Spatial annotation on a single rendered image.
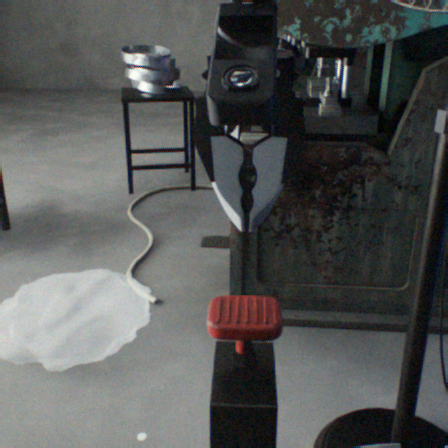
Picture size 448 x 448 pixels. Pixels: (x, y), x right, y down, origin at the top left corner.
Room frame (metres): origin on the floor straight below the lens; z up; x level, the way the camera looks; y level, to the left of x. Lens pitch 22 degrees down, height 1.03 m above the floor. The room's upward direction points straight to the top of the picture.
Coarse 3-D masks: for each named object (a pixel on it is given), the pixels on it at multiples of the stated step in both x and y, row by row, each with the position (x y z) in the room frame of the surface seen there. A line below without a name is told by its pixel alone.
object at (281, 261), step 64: (320, 0) 1.41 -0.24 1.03; (384, 0) 1.39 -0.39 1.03; (320, 64) 1.85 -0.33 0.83; (384, 64) 1.74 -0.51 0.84; (256, 128) 1.73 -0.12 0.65; (320, 128) 1.65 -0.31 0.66; (384, 128) 1.66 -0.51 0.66; (320, 192) 1.61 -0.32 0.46; (384, 192) 1.60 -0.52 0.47; (256, 256) 1.63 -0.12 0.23; (320, 256) 1.62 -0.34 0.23; (384, 256) 1.60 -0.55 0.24; (320, 320) 1.55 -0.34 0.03; (384, 320) 1.55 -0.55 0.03
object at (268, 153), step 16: (272, 128) 0.45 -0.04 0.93; (256, 144) 0.43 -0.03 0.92; (272, 144) 0.43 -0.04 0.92; (256, 160) 0.43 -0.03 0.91; (272, 160) 0.43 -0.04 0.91; (256, 176) 0.44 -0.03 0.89; (272, 176) 0.43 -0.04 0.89; (256, 192) 0.43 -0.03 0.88; (272, 192) 0.43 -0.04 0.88; (256, 208) 0.43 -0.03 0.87; (256, 224) 0.43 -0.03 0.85
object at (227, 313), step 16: (224, 304) 0.44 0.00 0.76; (240, 304) 0.44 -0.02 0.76; (256, 304) 0.44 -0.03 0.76; (272, 304) 0.44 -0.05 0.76; (208, 320) 0.42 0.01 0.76; (224, 320) 0.42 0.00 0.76; (240, 320) 0.42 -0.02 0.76; (256, 320) 0.42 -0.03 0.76; (272, 320) 0.42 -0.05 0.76; (224, 336) 0.41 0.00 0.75; (240, 336) 0.40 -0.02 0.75; (256, 336) 0.40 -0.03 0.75; (272, 336) 0.40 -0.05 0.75; (240, 352) 0.43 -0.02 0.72
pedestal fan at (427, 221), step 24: (432, 168) 0.96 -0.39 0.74; (432, 192) 0.95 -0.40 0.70; (432, 216) 0.94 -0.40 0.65; (432, 240) 0.94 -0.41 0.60; (432, 264) 0.94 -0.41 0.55; (432, 288) 0.94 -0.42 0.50; (408, 336) 0.95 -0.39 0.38; (408, 360) 0.94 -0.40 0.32; (408, 384) 0.94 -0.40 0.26; (408, 408) 0.94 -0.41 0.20; (336, 432) 1.04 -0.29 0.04; (360, 432) 1.04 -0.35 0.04; (384, 432) 1.04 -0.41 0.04; (408, 432) 0.94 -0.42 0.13; (432, 432) 1.04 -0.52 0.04
